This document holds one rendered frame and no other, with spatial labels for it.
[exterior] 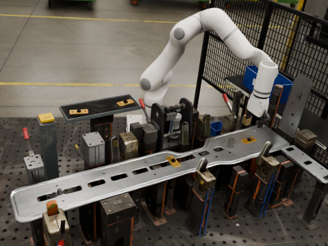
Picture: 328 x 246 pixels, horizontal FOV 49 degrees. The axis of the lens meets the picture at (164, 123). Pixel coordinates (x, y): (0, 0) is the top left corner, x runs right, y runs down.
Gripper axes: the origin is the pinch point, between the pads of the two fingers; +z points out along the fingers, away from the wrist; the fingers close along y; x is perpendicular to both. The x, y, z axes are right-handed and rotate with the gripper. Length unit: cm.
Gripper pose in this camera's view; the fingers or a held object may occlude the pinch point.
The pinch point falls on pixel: (254, 121)
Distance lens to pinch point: 187.6
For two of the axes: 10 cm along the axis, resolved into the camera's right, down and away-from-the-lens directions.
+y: 4.8, 5.0, -7.2
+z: -0.9, 8.4, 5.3
